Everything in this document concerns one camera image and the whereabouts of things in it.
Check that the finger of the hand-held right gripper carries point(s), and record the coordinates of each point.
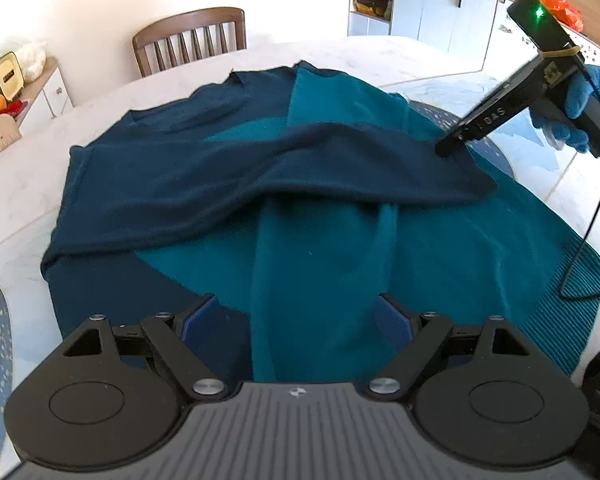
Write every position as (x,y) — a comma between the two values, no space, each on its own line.
(452,144)

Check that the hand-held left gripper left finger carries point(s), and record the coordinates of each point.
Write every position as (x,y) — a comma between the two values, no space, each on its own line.
(200,317)

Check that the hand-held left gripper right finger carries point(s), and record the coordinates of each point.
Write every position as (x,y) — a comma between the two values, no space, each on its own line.
(392,317)

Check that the teal and navy sweater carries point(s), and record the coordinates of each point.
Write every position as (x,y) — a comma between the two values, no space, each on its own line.
(330,260)

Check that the person's right hand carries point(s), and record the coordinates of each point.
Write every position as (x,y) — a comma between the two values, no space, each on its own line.
(590,85)

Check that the orange plastic bag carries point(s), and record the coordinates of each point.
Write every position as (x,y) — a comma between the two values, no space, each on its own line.
(562,7)

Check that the white wardrobe cabinets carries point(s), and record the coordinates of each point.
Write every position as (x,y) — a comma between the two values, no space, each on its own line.
(445,15)

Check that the yellow and black bag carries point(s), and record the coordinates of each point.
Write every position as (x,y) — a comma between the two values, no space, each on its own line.
(367,5)

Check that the white drawer cabinet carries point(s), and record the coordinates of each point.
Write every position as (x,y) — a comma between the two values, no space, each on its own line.
(50,95)

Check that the brown wooden chair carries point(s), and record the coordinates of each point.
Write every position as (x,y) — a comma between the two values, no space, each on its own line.
(190,22)

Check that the yellow tissue box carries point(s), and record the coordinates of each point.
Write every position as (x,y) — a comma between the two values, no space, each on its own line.
(10,75)

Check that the white plastic bag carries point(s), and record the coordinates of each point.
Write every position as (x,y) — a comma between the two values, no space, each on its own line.
(32,57)

